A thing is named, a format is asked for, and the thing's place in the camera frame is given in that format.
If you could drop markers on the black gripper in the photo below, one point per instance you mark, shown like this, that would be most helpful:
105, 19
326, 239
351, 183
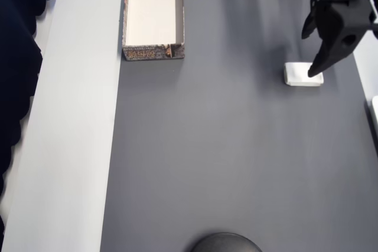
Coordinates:
339, 29

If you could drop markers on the small white rectangular block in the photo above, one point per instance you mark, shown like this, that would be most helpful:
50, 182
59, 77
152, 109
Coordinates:
295, 75

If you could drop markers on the stone-patterned open cardboard box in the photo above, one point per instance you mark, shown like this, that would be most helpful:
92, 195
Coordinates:
153, 13

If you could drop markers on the grey desk mat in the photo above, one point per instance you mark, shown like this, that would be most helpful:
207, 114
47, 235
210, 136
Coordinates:
221, 131

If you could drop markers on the dark blue curtain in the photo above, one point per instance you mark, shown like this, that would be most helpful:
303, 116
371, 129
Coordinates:
14, 57

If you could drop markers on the black round-base camera stand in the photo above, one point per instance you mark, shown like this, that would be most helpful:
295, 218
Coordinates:
226, 243

